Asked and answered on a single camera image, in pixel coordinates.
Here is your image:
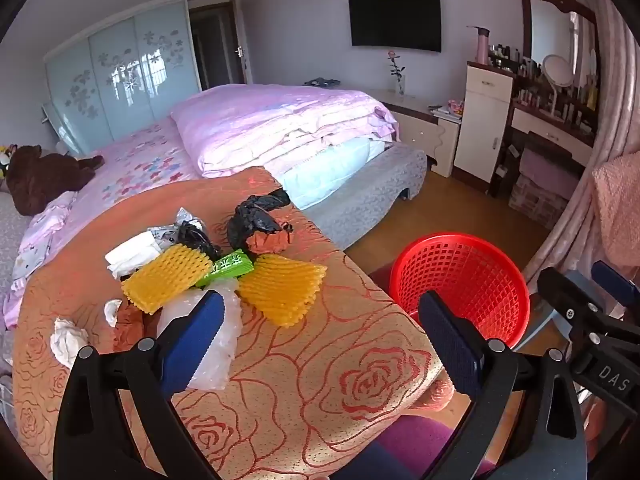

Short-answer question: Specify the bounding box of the black wall television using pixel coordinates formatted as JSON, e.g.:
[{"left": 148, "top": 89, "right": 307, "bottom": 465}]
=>
[{"left": 348, "top": 0, "right": 442, "bottom": 53}]

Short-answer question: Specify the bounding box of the pink white printed pillow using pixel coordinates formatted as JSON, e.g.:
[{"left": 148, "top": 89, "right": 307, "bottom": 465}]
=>
[{"left": 10, "top": 195, "right": 76, "bottom": 291}]

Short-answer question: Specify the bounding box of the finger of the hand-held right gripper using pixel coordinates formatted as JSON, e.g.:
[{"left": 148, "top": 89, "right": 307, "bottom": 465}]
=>
[
  {"left": 592, "top": 260, "right": 640, "bottom": 319},
  {"left": 537, "top": 266, "right": 627, "bottom": 347}
]

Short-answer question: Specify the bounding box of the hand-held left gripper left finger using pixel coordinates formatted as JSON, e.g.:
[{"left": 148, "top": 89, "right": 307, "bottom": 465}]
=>
[{"left": 52, "top": 290, "right": 226, "bottom": 480}]

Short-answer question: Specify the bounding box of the purple cushion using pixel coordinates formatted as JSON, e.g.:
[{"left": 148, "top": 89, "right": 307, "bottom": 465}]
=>
[{"left": 370, "top": 420, "right": 461, "bottom": 480}]

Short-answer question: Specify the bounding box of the brown white dressing table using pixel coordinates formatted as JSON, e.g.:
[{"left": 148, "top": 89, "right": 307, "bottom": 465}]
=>
[{"left": 492, "top": 60, "right": 598, "bottom": 196}]

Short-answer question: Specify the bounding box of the grey covered bed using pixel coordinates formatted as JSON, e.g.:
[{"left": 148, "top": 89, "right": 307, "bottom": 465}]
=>
[{"left": 0, "top": 147, "right": 428, "bottom": 286}]

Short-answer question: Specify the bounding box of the green snack packet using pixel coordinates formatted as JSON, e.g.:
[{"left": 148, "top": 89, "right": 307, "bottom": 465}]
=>
[{"left": 195, "top": 249, "right": 257, "bottom": 288}]

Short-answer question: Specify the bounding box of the pink floral bed sheet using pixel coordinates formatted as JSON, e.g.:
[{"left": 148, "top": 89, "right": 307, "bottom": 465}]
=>
[{"left": 2, "top": 120, "right": 206, "bottom": 331}]

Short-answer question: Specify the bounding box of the white folded tissue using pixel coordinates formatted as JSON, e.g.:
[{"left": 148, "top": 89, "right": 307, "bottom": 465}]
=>
[{"left": 105, "top": 232, "right": 166, "bottom": 281}]

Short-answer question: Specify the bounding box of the tall white cabinet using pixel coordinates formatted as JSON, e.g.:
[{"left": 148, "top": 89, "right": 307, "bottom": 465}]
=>
[{"left": 453, "top": 61, "right": 516, "bottom": 181}]

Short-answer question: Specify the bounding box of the brown framed wall mirror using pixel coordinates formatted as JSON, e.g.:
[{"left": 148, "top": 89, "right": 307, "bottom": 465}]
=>
[{"left": 521, "top": 0, "right": 601, "bottom": 111}]

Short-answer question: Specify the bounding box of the silver printed wrapper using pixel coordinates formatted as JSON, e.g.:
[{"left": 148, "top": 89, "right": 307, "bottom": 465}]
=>
[{"left": 147, "top": 207, "right": 206, "bottom": 256}]

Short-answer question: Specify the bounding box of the pink thermos bottle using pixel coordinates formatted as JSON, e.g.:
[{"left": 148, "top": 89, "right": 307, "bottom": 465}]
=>
[{"left": 467, "top": 25, "right": 491, "bottom": 65}]

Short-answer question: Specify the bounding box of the orange rose patterned blanket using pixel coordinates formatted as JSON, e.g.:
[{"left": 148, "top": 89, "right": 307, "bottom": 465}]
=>
[{"left": 12, "top": 165, "right": 453, "bottom": 480}]

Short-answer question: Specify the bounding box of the low cream cabinet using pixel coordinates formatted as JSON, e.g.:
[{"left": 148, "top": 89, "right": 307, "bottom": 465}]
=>
[{"left": 370, "top": 87, "right": 461, "bottom": 178}]

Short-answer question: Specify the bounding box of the brown teddy bear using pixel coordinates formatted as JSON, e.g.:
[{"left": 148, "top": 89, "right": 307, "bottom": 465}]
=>
[{"left": 7, "top": 145, "right": 106, "bottom": 216}]

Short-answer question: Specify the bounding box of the crumpled white tissue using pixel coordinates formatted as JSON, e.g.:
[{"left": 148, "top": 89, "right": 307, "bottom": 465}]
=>
[{"left": 50, "top": 316, "right": 91, "bottom": 368}]

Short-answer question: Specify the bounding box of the white headboard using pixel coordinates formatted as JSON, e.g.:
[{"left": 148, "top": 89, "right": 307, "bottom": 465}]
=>
[{"left": 42, "top": 102, "right": 83, "bottom": 156}]

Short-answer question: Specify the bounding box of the large black plastic bag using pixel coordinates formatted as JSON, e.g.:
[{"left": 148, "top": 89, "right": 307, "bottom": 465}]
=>
[{"left": 226, "top": 189, "right": 292, "bottom": 256}]

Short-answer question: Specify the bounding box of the light blue pillow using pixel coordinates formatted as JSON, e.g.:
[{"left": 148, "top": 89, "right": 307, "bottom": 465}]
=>
[{"left": 272, "top": 137, "right": 388, "bottom": 211}]

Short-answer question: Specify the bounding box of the yellow foam fruit net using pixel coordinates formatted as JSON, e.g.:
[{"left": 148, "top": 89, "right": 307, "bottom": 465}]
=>
[
  {"left": 121, "top": 243, "right": 213, "bottom": 316},
  {"left": 237, "top": 254, "right": 328, "bottom": 328}
]

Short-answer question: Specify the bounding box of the light blue plastic stool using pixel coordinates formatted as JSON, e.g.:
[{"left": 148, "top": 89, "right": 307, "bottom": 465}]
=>
[{"left": 515, "top": 305, "right": 571, "bottom": 356}]

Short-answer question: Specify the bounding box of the small black plastic bag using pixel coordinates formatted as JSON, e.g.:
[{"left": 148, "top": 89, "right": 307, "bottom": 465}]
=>
[{"left": 177, "top": 222, "right": 223, "bottom": 263}]

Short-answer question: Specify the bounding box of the round white vanity mirror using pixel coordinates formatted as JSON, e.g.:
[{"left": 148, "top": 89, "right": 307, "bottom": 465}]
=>
[{"left": 542, "top": 54, "right": 575, "bottom": 120}]

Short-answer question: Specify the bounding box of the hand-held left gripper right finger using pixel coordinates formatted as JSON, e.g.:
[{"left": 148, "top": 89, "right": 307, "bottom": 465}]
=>
[{"left": 417, "top": 290, "right": 588, "bottom": 480}]

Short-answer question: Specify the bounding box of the red plastic mesh basket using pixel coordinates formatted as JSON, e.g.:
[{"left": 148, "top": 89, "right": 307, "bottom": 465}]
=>
[{"left": 389, "top": 232, "right": 531, "bottom": 351}]

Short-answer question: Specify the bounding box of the folded pink quilt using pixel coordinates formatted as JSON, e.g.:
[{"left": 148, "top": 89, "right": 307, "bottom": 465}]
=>
[{"left": 170, "top": 84, "right": 401, "bottom": 178}]

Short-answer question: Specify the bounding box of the glass door flower wardrobe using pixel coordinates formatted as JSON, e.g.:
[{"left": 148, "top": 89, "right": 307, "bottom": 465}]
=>
[{"left": 44, "top": 0, "right": 203, "bottom": 158}]

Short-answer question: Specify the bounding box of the row of cosmetic bottles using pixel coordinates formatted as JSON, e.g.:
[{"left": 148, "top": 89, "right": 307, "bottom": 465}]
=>
[{"left": 487, "top": 42, "right": 598, "bottom": 126}]

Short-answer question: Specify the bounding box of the bedroom door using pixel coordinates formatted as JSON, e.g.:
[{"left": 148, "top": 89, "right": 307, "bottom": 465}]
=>
[{"left": 187, "top": 0, "right": 253, "bottom": 92}]

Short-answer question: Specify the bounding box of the pink patterned curtain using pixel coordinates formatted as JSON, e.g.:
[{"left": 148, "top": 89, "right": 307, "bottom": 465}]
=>
[{"left": 522, "top": 0, "right": 640, "bottom": 286}]

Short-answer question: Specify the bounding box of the clear plastic bag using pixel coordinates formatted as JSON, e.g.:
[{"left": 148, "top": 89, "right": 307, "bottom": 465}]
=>
[{"left": 156, "top": 277, "right": 243, "bottom": 392}]

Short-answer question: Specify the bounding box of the pink patterned storage box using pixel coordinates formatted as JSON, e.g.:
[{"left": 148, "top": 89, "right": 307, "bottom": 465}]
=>
[{"left": 507, "top": 175, "right": 568, "bottom": 233}]

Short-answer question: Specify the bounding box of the stool with purple cushion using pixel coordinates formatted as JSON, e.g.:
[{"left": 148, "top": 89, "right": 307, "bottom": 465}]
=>
[{"left": 520, "top": 132, "right": 586, "bottom": 201}]

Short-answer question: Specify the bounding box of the rose in glass vase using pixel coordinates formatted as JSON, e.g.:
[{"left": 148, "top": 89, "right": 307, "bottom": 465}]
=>
[{"left": 387, "top": 50, "right": 407, "bottom": 97}]

